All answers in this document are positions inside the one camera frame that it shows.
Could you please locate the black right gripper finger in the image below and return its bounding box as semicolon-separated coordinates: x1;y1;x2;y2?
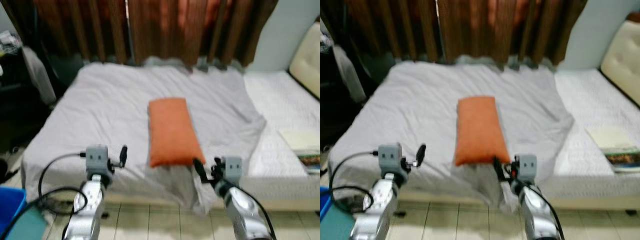
193;158;209;184
492;156;507;182

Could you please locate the orange pillow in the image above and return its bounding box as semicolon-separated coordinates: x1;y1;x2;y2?
454;96;512;167
148;97;206;168

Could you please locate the grey duvet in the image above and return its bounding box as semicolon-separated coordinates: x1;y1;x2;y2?
21;62;267;216
327;61;576;213

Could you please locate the beige bed base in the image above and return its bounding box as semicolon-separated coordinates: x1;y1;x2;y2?
520;196;640;212
210;197;321;213

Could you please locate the cream book with photo cover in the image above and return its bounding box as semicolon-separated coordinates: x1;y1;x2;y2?
278;129;321;174
585;126;640;174

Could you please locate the white quilted mattress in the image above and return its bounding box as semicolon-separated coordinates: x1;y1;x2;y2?
243;70;321;201
542;67;640;200

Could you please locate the blue plastic bin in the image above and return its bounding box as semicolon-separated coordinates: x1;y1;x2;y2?
0;186;27;236
320;186;331;221

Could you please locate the teal floor mat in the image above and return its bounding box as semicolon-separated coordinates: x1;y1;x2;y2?
320;210;360;240
4;206;48;240

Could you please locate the grey hanging garment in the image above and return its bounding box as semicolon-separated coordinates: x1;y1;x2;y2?
332;45;368;103
21;46;57;106

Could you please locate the brown striped curtain panel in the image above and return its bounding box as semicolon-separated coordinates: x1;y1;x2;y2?
12;0;129;66
128;0;279;70
345;0;440;63
439;0;588;68

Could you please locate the beige tufted headboard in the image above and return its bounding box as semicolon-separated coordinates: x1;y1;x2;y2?
289;21;321;98
600;20;640;108

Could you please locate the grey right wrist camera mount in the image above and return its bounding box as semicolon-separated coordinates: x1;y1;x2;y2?
222;156;243;182
517;154;538;181

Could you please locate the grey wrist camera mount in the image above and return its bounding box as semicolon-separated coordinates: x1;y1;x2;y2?
85;145;110;174
222;156;243;182
378;143;403;173
517;154;538;181

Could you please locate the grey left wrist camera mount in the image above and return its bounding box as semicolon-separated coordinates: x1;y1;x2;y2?
85;145;110;174
378;143;403;173

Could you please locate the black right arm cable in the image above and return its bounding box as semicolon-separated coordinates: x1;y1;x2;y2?
240;185;277;240
535;185;566;240

